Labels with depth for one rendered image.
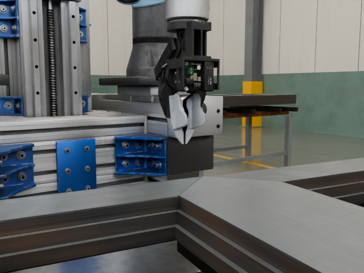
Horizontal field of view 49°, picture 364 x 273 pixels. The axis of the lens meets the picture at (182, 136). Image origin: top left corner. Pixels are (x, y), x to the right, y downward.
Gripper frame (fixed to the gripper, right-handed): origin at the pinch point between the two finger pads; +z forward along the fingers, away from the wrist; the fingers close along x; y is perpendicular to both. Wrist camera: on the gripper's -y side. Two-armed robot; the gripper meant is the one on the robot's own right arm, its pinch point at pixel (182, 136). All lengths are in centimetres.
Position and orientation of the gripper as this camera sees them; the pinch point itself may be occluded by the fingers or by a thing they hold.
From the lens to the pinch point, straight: 74.0
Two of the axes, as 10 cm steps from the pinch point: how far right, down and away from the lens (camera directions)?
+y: 4.5, 1.1, -8.8
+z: 0.0, 9.9, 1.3
